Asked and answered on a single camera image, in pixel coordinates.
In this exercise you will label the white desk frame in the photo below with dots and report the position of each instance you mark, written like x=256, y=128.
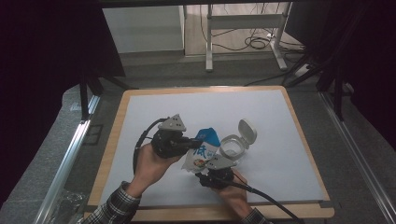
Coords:
x=246, y=21

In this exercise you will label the white power strip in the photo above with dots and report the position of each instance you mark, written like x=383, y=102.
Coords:
x=302, y=70

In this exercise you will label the black stand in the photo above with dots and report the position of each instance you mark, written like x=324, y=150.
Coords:
x=84, y=96
x=337, y=93

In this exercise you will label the person's right hand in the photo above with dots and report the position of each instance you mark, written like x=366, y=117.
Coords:
x=238, y=196

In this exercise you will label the dark curtain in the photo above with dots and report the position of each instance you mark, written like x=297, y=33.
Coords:
x=370, y=62
x=40, y=62

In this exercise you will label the clear plastic bag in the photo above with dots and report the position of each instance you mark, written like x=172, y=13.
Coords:
x=70, y=205

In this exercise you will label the blue white snack bag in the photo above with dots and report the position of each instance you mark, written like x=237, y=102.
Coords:
x=202, y=154

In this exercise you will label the white cabinet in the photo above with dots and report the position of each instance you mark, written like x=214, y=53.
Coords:
x=143, y=29

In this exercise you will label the person's left hand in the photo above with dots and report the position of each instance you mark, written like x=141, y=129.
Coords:
x=149, y=168

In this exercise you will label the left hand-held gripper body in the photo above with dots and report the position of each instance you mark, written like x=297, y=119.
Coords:
x=168, y=143

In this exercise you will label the clear cup with white lid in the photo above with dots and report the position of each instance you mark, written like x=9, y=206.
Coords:
x=247, y=132

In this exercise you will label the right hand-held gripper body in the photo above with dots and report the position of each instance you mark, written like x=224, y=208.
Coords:
x=221, y=179

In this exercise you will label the aluminium rail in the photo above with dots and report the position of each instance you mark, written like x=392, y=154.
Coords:
x=358, y=155
x=67, y=161

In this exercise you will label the white table mat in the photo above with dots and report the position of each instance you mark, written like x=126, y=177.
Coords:
x=280, y=124

